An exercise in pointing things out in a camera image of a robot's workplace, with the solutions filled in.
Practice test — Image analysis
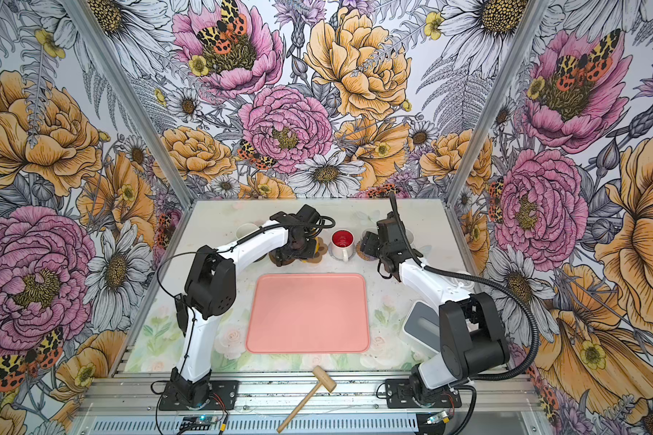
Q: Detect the cork paw print coaster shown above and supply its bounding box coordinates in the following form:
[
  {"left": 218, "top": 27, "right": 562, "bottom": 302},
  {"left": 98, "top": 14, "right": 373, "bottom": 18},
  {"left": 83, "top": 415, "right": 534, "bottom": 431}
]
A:
[{"left": 304, "top": 237, "right": 328, "bottom": 264}]

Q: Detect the white mug red inside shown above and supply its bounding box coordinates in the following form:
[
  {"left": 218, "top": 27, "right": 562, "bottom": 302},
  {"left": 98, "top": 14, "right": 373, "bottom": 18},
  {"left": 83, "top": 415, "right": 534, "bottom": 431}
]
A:
[{"left": 329, "top": 229, "right": 355, "bottom": 248}]

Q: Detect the white speckled mug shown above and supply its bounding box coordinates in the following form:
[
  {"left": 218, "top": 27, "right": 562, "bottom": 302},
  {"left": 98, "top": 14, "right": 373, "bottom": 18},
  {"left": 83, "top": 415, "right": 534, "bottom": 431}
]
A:
[
  {"left": 235, "top": 222, "right": 260, "bottom": 243},
  {"left": 404, "top": 229, "right": 415, "bottom": 244}
]

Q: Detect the purple mug white inside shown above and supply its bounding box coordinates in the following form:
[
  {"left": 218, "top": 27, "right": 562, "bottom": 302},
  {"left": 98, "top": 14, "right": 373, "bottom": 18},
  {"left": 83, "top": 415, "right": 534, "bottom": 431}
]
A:
[{"left": 361, "top": 229, "right": 379, "bottom": 242}]

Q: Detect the woven rattan round coaster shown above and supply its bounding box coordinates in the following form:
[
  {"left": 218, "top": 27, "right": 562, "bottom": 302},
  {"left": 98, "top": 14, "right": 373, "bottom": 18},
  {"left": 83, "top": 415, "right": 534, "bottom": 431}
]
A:
[{"left": 356, "top": 242, "right": 377, "bottom": 262}]

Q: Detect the grey-blue woven round coaster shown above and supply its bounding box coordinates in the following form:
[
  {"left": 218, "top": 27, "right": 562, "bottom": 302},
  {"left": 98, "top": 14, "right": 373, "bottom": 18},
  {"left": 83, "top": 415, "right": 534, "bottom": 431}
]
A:
[{"left": 329, "top": 245, "right": 355, "bottom": 263}]

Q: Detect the plain brown wooden coaster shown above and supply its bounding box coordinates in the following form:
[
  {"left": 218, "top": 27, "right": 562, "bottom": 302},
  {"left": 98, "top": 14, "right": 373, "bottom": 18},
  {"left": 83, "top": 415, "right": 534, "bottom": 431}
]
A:
[{"left": 250, "top": 246, "right": 270, "bottom": 263}]

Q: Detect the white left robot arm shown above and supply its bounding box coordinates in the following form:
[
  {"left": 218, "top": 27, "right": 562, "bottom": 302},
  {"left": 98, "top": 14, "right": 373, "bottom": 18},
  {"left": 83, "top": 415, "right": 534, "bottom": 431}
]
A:
[{"left": 163, "top": 205, "right": 336, "bottom": 409}]

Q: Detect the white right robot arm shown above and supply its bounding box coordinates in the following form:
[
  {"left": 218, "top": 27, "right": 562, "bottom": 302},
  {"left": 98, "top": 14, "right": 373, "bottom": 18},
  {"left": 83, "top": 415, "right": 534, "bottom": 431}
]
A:
[{"left": 361, "top": 211, "right": 510, "bottom": 405}]

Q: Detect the pink silicone tray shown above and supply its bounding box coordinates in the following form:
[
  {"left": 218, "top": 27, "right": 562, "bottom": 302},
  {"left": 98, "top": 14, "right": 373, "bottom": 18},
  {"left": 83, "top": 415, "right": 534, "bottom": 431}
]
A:
[{"left": 245, "top": 274, "right": 370, "bottom": 355}]

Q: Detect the white grey square container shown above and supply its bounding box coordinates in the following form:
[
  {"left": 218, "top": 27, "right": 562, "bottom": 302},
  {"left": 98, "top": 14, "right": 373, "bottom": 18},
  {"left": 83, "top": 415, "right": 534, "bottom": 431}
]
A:
[{"left": 401, "top": 300, "right": 440, "bottom": 355}]

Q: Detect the wooden mallet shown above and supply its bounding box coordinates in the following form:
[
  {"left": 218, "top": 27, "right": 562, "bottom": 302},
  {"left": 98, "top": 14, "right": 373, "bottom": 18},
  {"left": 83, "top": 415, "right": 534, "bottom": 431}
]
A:
[{"left": 277, "top": 366, "right": 337, "bottom": 433}]

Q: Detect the green circuit board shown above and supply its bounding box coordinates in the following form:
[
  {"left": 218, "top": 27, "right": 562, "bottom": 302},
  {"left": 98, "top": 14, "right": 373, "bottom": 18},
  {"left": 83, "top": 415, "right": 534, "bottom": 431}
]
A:
[{"left": 179, "top": 415, "right": 221, "bottom": 432}]

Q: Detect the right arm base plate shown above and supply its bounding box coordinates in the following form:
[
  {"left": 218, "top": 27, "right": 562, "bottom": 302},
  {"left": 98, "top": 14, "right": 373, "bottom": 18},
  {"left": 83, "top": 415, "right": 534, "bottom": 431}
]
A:
[{"left": 385, "top": 376, "right": 462, "bottom": 410}]

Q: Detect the black corrugated right cable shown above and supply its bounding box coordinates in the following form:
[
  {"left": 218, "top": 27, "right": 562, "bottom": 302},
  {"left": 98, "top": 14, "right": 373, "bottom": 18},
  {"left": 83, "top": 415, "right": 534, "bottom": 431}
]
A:
[{"left": 388, "top": 194, "right": 540, "bottom": 435}]

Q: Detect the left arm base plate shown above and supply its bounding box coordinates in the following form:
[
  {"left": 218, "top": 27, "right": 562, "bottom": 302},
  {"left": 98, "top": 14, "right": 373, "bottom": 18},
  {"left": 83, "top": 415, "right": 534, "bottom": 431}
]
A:
[{"left": 158, "top": 379, "right": 239, "bottom": 411}]

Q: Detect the aluminium left corner post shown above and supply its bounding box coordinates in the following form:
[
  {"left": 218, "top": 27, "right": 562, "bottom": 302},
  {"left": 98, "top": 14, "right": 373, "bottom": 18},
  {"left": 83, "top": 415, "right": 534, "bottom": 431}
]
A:
[{"left": 64, "top": 0, "right": 197, "bottom": 208}]

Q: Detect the aluminium corner post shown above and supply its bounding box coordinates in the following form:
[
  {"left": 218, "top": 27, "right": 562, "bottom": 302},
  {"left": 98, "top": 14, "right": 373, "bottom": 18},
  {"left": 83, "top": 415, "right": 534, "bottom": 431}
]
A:
[
  {"left": 445, "top": 0, "right": 551, "bottom": 207},
  {"left": 64, "top": 0, "right": 197, "bottom": 208}
]

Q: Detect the aluminium right corner post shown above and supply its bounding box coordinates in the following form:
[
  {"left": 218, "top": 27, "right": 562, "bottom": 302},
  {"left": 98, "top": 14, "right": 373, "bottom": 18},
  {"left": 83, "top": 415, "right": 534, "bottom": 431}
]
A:
[{"left": 445, "top": 0, "right": 551, "bottom": 207}]

